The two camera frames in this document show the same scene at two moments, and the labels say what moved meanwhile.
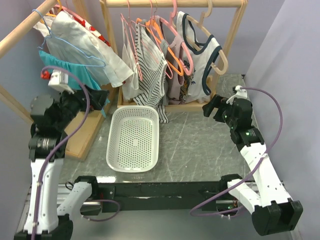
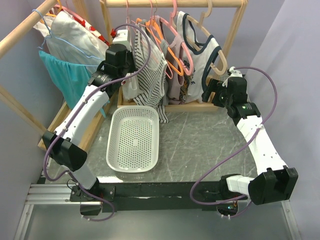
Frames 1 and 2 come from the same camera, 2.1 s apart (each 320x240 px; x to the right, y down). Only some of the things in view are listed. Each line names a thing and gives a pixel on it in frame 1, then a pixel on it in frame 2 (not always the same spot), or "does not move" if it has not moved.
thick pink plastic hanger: [171, 24] does not move
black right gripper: [218, 102] to [215, 86]
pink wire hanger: [163, 54] does not move
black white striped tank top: [152, 65] does not move
